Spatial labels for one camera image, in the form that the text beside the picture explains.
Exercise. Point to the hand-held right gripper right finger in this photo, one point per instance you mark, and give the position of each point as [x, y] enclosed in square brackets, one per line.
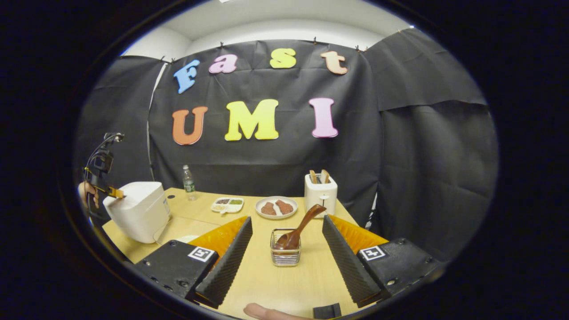
[346, 262]

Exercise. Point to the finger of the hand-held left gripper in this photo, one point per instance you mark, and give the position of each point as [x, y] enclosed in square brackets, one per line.
[116, 192]

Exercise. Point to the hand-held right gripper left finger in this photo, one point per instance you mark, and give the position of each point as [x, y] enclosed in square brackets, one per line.
[226, 266]

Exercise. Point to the white rice cooker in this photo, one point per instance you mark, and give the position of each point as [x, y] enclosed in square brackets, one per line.
[138, 213]

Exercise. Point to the brown wooden spoon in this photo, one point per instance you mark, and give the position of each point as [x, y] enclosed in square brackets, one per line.
[306, 222]

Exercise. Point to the white divided grain dish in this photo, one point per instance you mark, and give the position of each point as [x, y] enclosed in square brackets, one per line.
[227, 206]

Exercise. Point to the white round plate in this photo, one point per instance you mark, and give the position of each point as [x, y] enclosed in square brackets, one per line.
[258, 208]

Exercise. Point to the white toaster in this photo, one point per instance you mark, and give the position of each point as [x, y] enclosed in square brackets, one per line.
[320, 198]

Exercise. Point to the brown meat piece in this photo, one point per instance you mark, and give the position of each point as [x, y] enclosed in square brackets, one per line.
[268, 209]
[284, 207]

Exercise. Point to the clear plastic water bottle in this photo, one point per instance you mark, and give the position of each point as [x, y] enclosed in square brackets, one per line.
[189, 184]

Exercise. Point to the toast slice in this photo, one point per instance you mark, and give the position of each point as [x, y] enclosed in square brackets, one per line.
[314, 177]
[325, 176]

